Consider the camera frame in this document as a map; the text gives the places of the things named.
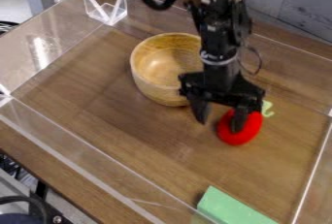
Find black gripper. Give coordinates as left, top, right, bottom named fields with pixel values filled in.
left=178, top=72, right=265, bottom=133

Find red plush fruit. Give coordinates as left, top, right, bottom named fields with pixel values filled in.
left=217, top=100, right=274, bottom=145

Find light wooden bowl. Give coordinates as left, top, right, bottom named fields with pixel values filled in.
left=130, top=32, right=202, bottom=107

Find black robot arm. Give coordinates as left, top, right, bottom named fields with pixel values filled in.
left=142, top=0, right=265, bottom=133

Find green foam block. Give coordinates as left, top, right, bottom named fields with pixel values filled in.
left=197, top=186, right=278, bottom=224

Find clear acrylic enclosure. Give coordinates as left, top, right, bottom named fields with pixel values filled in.
left=0, top=0, right=332, bottom=224

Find black table bracket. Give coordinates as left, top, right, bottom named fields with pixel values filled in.
left=29, top=181, right=74, bottom=224

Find black cable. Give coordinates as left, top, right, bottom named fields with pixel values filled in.
left=0, top=195, right=48, bottom=224

